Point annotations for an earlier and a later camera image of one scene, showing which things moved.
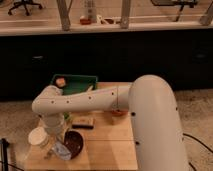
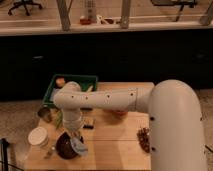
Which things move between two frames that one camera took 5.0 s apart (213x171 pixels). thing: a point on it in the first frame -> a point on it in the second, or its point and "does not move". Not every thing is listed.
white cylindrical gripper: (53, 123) -> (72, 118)
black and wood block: (83, 122) does not move
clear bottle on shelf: (91, 10) does not move
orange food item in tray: (60, 82) does not move
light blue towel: (61, 151) -> (78, 146)
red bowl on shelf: (85, 21) does not move
